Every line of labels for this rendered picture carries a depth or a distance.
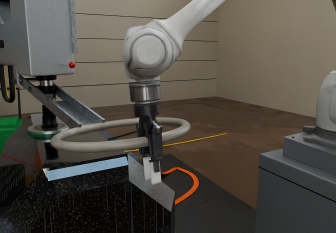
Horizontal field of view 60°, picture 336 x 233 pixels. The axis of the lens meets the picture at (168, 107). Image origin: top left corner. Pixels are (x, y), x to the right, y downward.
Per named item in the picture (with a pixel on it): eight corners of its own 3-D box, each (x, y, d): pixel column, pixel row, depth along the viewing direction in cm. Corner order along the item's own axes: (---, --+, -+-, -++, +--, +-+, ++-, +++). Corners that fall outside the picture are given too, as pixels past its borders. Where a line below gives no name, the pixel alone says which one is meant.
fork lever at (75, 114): (11, 83, 159) (10, 74, 157) (46, 80, 173) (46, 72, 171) (69, 137, 115) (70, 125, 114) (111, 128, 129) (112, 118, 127)
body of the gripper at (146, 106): (164, 100, 82) (167, 133, 83) (151, 100, 90) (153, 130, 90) (140, 103, 79) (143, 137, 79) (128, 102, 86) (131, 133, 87)
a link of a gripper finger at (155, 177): (158, 158, 85) (159, 159, 84) (160, 181, 85) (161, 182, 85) (149, 160, 83) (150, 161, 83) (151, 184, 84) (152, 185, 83)
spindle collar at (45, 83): (33, 99, 152) (28, 39, 146) (51, 97, 159) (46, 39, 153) (42, 101, 144) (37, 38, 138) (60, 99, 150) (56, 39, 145)
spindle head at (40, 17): (6, 77, 159) (-3, -9, 151) (46, 75, 174) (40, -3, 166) (31, 82, 134) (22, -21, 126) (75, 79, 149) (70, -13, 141)
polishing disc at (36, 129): (25, 136, 140) (25, 133, 140) (30, 125, 160) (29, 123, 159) (71, 132, 147) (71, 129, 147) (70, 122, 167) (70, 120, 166)
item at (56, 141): (29, 143, 106) (28, 135, 106) (135, 121, 140) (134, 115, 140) (99, 163, 71) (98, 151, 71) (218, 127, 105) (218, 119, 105)
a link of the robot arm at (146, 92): (151, 81, 90) (153, 100, 90) (123, 84, 85) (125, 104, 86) (165, 80, 82) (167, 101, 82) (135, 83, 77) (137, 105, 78)
